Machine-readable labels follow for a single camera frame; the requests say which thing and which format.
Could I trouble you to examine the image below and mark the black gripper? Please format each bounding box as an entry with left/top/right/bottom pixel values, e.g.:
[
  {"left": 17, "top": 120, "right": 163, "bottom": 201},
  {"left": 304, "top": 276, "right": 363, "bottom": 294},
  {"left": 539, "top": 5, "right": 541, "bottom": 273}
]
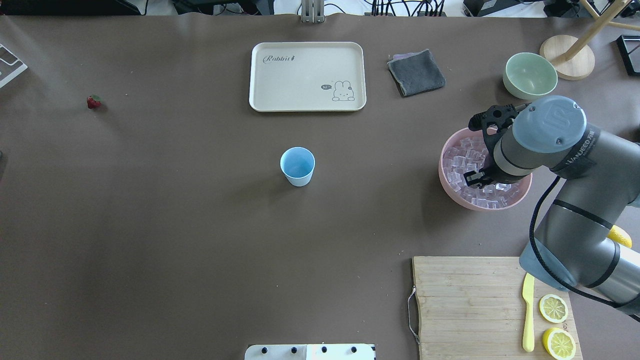
[{"left": 463, "top": 167, "right": 501, "bottom": 188}]

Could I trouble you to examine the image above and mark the light blue plastic cup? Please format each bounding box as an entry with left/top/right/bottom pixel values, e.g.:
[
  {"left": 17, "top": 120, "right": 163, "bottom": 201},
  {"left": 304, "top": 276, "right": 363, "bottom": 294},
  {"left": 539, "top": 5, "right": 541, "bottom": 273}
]
[{"left": 279, "top": 146, "right": 316, "bottom": 187}]

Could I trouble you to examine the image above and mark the red strawberry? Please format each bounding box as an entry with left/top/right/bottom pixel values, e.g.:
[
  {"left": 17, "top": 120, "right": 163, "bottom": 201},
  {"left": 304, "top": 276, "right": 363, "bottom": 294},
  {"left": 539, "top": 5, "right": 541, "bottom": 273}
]
[{"left": 86, "top": 95, "right": 102, "bottom": 110}]

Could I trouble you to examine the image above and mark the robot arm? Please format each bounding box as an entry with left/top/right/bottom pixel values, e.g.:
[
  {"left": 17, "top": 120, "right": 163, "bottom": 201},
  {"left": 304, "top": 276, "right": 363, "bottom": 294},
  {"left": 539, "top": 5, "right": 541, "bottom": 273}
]
[{"left": 464, "top": 95, "right": 640, "bottom": 321}]

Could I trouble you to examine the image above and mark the pink bowl of ice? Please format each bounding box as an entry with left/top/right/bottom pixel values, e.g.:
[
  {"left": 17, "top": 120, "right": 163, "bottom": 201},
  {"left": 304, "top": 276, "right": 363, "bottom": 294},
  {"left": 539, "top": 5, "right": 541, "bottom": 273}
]
[{"left": 438, "top": 128, "right": 533, "bottom": 212}]

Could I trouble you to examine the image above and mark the green ceramic bowl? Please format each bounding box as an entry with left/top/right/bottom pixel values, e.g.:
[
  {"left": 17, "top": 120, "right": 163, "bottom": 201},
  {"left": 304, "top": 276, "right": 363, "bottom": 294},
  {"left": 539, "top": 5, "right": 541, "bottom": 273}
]
[{"left": 502, "top": 52, "right": 558, "bottom": 101}]

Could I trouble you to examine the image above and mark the yellow plastic knife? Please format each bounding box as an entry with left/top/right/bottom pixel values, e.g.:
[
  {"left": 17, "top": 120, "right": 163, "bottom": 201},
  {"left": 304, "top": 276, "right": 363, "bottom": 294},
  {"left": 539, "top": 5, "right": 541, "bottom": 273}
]
[{"left": 521, "top": 272, "right": 535, "bottom": 353}]

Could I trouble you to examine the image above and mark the grey folded cloth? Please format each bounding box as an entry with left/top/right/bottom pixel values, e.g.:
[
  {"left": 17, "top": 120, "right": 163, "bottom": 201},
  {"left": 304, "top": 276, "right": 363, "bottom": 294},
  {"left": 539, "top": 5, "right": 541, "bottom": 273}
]
[{"left": 387, "top": 48, "right": 447, "bottom": 97}]

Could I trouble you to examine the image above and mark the wooden cutting board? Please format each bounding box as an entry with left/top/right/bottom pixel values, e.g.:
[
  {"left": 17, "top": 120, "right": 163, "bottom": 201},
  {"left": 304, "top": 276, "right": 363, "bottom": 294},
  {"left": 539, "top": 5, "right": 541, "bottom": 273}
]
[{"left": 411, "top": 256, "right": 570, "bottom": 360}]

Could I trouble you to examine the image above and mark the wooden glass holder stand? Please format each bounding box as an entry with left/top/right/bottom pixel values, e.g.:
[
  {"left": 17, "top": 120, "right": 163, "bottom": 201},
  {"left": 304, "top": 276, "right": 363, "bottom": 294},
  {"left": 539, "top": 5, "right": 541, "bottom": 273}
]
[{"left": 539, "top": 0, "right": 640, "bottom": 81}]

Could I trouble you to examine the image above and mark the yellow lemon far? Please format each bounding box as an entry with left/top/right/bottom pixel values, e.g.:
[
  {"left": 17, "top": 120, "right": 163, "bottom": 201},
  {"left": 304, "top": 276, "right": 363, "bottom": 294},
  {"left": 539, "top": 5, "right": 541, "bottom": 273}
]
[{"left": 606, "top": 225, "right": 633, "bottom": 249}]

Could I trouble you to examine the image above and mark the lemon slice upper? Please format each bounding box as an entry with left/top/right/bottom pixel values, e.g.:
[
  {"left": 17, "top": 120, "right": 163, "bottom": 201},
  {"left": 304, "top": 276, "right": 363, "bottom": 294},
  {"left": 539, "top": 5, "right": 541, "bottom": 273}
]
[{"left": 538, "top": 293, "right": 569, "bottom": 324}]

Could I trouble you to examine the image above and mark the lemon half lower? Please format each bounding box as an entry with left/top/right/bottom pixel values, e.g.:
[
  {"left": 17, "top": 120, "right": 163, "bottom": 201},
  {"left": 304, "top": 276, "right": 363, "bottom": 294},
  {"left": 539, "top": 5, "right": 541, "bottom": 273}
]
[{"left": 542, "top": 327, "right": 578, "bottom": 360}]

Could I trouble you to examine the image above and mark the black glass tray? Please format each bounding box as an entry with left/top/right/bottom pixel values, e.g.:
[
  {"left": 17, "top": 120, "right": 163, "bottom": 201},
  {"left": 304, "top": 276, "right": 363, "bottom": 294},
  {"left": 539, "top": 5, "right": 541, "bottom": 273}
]
[{"left": 615, "top": 34, "right": 640, "bottom": 77}]

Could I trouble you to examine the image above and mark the cream rabbit serving tray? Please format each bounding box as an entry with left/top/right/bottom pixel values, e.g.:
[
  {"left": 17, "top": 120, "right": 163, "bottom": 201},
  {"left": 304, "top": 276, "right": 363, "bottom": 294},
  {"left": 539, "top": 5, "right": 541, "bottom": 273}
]
[{"left": 248, "top": 41, "right": 367, "bottom": 112}]

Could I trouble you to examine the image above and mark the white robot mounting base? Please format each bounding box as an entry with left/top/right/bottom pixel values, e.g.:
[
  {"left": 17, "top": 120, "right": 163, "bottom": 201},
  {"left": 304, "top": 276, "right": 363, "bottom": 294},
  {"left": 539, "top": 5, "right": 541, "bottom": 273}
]
[{"left": 244, "top": 342, "right": 377, "bottom": 360}]

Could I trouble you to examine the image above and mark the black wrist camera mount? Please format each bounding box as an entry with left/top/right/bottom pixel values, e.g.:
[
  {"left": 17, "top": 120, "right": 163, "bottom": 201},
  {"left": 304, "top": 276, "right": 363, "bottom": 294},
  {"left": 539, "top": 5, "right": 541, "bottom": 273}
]
[{"left": 467, "top": 102, "right": 531, "bottom": 153}]

